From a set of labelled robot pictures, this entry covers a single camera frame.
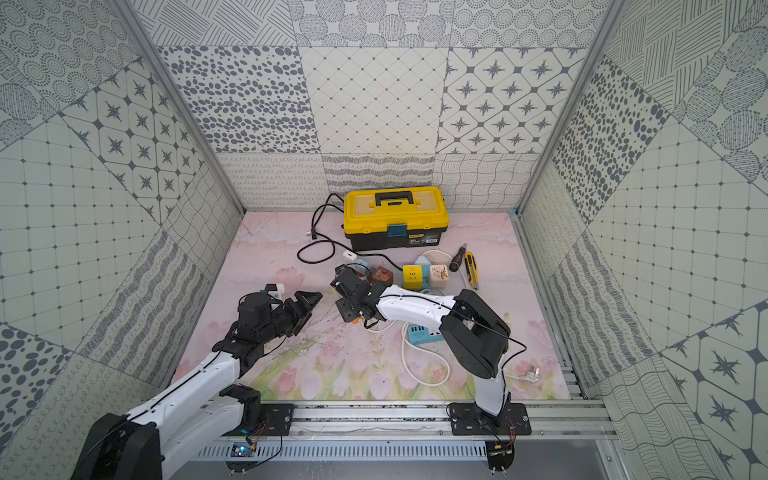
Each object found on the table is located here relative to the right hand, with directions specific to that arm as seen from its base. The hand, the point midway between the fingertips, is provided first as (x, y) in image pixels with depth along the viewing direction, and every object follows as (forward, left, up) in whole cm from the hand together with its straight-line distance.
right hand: (355, 305), depth 88 cm
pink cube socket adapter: (+9, -26, +3) cm, 27 cm away
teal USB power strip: (-7, -19, -4) cm, 21 cm away
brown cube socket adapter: (+10, -8, +2) cm, 13 cm away
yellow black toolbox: (+27, -12, +11) cm, 31 cm away
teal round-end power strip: (+11, -22, +2) cm, 25 cm away
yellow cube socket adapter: (+8, -17, +3) cm, 19 cm away
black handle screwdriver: (+18, -32, -3) cm, 37 cm away
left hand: (-1, +10, +7) cm, 12 cm away
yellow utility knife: (+15, -39, -5) cm, 42 cm away
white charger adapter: (+17, +4, +3) cm, 18 cm away
